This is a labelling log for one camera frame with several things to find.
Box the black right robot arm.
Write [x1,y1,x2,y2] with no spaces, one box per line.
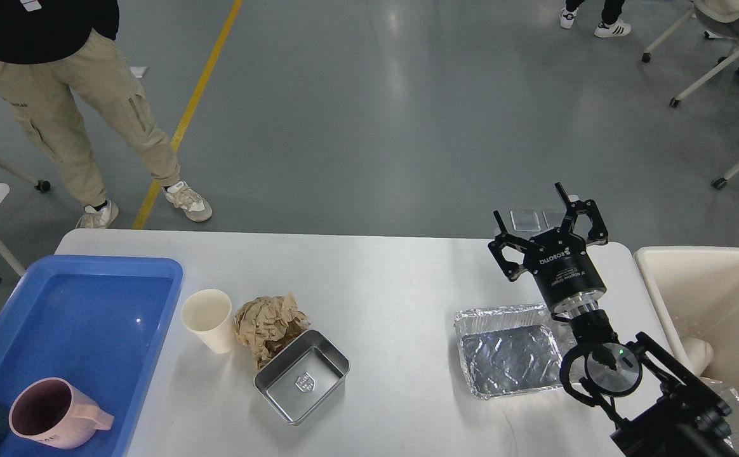
[488,183,737,456]

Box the crumpled brown paper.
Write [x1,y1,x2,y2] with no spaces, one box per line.
[235,293,310,369]

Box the stainless steel square tray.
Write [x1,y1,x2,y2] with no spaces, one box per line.
[253,329,351,425]

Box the white office chair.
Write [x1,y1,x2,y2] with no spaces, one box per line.
[642,1,739,108]

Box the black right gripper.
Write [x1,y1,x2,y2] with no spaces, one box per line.
[488,182,609,313]

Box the aluminium foil tray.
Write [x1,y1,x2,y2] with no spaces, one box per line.
[453,303,576,400]

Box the clear floor plate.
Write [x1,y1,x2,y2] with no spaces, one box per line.
[509,210,543,232]
[542,210,565,229]

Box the white sneaker far person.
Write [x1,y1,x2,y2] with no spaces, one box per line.
[594,18,632,38]

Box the blue plastic tray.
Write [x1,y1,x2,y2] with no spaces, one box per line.
[0,255,183,456]

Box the clear floor plate left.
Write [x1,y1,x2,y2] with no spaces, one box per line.
[509,210,543,232]

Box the person in khaki trousers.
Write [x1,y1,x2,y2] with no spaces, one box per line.
[0,1,213,229]

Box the clear floor plate right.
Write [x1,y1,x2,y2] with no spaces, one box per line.
[542,210,565,229]

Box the cream plastic bin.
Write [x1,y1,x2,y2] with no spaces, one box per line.
[636,246,739,391]

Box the cream paper cup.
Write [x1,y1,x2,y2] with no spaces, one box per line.
[180,289,236,355]

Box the pink ceramic mug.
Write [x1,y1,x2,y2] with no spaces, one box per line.
[8,377,114,449]

